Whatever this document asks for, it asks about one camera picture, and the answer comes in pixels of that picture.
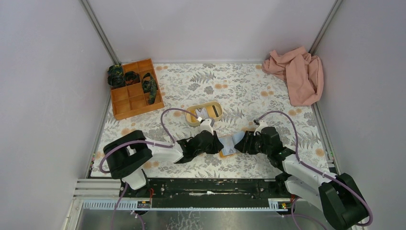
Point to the white VIP card in holder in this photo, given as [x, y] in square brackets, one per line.
[228, 146]

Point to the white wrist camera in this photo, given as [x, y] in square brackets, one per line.
[260, 125]
[207, 125]

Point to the beige oval plastic tray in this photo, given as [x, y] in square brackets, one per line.
[192, 121]

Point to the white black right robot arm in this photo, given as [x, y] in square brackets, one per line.
[337, 196]

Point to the pink crumpled cloth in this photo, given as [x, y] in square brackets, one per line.
[302, 73]

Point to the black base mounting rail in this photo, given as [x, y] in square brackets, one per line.
[211, 194]

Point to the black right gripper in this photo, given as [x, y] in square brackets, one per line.
[247, 143]

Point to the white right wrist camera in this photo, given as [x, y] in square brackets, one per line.
[260, 125]

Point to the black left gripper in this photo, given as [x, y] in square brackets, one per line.
[212, 142]

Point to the orange compartment organizer tray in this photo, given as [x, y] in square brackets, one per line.
[139, 91]

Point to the yellow leather card holder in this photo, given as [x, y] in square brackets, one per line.
[236, 138]

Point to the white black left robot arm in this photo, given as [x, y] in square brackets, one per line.
[126, 156]

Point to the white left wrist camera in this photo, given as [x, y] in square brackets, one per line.
[207, 125]

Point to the floral patterned table mat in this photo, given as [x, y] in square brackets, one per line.
[244, 92]

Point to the orange card with black stripe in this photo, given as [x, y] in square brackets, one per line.
[212, 111]

